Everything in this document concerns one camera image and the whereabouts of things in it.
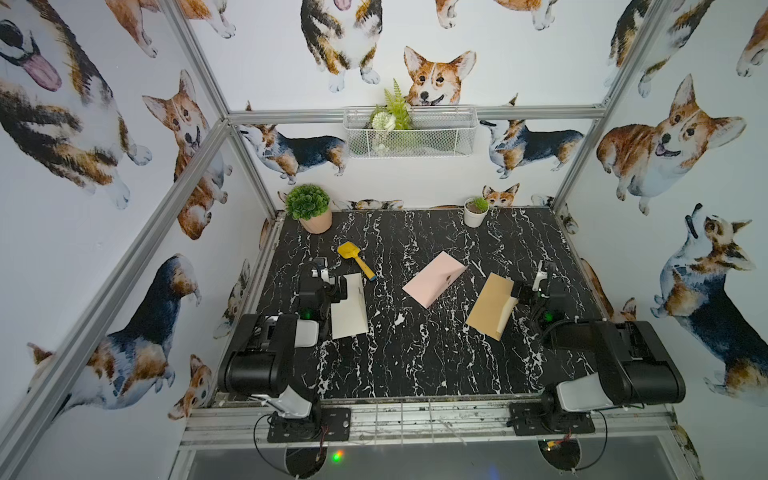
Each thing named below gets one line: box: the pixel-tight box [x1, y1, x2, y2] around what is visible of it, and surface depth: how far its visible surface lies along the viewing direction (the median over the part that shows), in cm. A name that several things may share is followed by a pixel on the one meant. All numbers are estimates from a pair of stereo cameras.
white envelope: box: [331, 272, 369, 340], surface depth 94 cm
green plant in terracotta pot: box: [285, 184, 332, 234], surface depth 105 cm
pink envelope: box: [402, 251, 469, 309], surface depth 102 cm
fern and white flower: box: [369, 78, 412, 154], surface depth 84 cm
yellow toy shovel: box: [337, 241, 378, 281], surface depth 108 cm
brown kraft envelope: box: [466, 272, 514, 341], surface depth 96 cm
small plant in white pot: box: [464, 197, 490, 229], surface depth 115 cm
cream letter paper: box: [496, 296, 518, 335], surface depth 94 cm
